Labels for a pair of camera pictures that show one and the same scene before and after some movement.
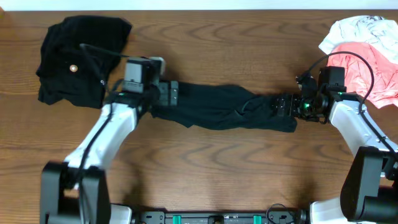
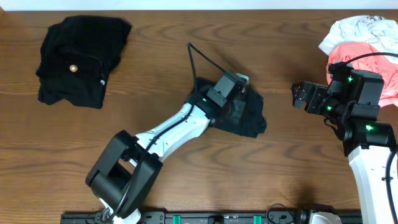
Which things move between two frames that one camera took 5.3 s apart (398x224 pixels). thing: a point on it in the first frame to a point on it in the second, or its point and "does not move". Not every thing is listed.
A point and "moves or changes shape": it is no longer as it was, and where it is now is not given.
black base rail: (221, 217) does not move
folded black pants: (79, 56) does not move
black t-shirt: (206, 106) moves or changes shape
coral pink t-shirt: (384, 89) does not move
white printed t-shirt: (380, 33) does not move
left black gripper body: (158, 95) to (233, 112)
